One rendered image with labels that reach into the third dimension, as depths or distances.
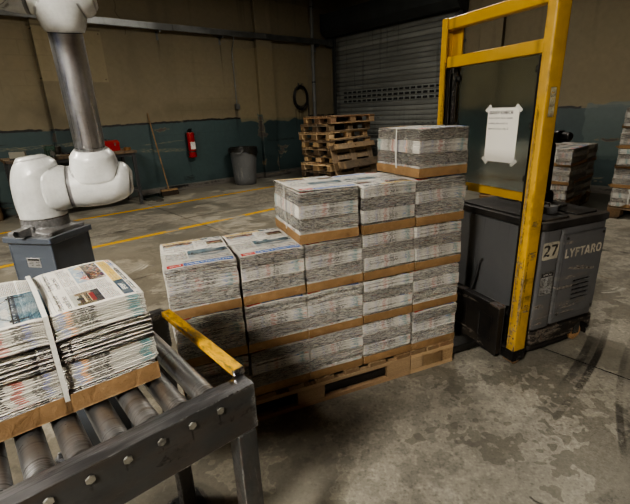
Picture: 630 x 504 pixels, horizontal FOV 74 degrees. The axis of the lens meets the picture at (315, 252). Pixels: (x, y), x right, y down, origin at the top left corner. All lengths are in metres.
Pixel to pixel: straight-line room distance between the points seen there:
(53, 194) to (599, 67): 7.40
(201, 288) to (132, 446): 0.93
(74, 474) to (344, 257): 1.36
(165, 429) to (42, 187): 1.06
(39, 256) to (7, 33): 6.64
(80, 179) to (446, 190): 1.57
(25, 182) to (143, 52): 7.08
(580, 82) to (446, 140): 5.99
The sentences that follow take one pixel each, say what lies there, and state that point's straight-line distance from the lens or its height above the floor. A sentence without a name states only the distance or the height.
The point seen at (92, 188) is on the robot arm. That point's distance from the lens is 1.72.
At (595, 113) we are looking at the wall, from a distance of 7.91.
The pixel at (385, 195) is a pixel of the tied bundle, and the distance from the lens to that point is 1.95.
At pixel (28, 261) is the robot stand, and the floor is 0.91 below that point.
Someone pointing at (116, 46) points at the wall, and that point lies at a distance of 8.56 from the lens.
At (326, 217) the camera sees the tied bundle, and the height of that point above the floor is 0.94.
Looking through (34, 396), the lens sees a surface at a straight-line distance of 1.02.
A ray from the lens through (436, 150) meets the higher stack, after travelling 2.08.
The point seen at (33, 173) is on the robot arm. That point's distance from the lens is 1.74.
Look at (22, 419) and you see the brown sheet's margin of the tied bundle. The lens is 1.04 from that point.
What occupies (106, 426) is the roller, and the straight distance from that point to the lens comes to 1.00.
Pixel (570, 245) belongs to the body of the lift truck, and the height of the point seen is 0.64.
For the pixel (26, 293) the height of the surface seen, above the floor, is 1.03.
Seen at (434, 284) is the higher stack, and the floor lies 0.51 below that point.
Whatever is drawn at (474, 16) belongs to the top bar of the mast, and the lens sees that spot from 2.63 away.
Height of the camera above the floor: 1.38
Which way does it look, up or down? 19 degrees down
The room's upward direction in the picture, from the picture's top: 2 degrees counter-clockwise
